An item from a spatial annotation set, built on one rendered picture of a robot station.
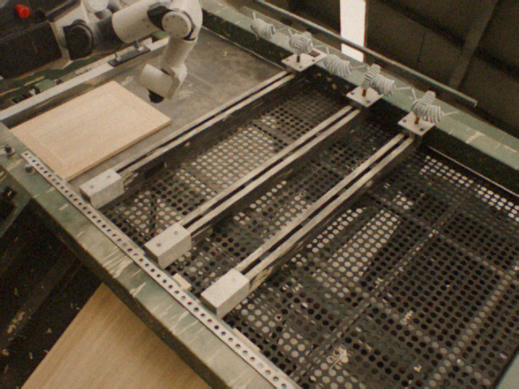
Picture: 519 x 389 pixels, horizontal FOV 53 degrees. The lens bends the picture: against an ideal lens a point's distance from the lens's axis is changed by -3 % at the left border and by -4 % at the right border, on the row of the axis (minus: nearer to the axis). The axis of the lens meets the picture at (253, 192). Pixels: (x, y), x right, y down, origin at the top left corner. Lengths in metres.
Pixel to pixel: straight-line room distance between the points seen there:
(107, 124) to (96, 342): 0.80
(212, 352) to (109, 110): 1.13
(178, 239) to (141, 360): 0.41
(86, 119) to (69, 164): 0.26
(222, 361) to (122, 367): 0.48
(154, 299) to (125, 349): 0.34
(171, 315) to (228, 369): 0.21
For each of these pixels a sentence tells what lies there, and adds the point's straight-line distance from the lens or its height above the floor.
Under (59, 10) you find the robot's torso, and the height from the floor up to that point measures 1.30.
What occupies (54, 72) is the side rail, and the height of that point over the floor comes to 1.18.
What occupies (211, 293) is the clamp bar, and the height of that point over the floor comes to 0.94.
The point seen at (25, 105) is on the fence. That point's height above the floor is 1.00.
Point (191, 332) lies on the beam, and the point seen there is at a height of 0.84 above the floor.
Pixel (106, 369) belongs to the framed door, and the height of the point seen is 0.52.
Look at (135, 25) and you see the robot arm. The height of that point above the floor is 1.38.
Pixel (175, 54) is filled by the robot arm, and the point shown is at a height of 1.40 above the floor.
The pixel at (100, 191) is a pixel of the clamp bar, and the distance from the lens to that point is 1.73.
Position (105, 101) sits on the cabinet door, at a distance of 2.19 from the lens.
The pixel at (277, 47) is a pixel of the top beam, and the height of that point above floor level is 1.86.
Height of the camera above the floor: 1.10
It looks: 5 degrees up
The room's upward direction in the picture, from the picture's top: 37 degrees clockwise
